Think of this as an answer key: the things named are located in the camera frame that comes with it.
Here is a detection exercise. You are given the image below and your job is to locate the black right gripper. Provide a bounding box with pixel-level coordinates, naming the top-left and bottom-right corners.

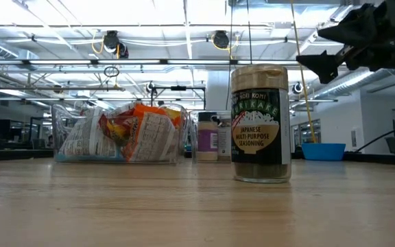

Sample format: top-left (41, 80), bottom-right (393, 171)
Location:
top-left (296, 0), bottom-right (395, 84)

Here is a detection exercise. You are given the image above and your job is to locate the purple label spice jar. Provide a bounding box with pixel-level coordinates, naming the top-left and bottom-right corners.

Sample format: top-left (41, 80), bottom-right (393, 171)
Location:
top-left (197, 111), bottom-right (219, 162)

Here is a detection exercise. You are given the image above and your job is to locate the orange food packet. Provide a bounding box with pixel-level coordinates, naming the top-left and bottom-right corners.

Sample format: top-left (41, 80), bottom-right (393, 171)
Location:
top-left (125, 104), bottom-right (181, 162)

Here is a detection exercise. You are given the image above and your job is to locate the red yellow ramen packet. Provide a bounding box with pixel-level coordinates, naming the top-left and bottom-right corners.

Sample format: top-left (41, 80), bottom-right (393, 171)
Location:
top-left (97, 113), bottom-right (140, 145)

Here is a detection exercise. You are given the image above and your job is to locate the silver blue food packet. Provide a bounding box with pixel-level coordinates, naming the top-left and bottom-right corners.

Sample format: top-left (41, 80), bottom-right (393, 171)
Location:
top-left (60, 106), bottom-right (126, 161)

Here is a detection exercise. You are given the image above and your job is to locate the blue plastic bowl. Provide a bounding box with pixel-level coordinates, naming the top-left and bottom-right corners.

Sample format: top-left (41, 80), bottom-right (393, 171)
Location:
top-left (300, 142), bottom-right (347, 162)

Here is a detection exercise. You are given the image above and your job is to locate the wide clear plastic container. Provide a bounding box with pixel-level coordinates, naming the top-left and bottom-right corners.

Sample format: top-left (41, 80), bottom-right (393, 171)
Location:
top-left (51, 102), bottom-right (190, 165)

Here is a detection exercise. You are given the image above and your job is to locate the yellow power cable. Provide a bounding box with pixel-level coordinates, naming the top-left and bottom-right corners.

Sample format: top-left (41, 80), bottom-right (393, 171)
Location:
top-left (289, 0), bottom-right (318, 144)

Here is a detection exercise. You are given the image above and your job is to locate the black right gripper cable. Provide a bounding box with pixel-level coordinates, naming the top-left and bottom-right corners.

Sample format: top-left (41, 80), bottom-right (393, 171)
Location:
top-left (354, 118), bottom-right (395, 153)

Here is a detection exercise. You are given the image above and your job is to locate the black aluminium right frame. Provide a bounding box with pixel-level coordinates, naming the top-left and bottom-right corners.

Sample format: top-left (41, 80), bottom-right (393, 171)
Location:
top-left (343, 152), bottom-right (395, 167)

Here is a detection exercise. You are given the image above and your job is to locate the black aluminium frame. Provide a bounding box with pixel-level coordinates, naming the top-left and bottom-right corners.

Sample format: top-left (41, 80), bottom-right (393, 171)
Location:
top-left (343, 152), bottom-right (395, 167)
top-left (0, 148), bottom-right (55, 163)

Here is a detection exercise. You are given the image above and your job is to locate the black gantry frame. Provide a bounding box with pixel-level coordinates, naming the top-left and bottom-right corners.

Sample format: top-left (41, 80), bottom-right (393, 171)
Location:
top-left (150, 85), bottom-right (207, 110)

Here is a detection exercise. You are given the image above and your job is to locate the black aluminium left frame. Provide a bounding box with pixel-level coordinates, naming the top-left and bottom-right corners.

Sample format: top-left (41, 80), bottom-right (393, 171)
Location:
top-left (0, 148), bottom-right (55, 163)

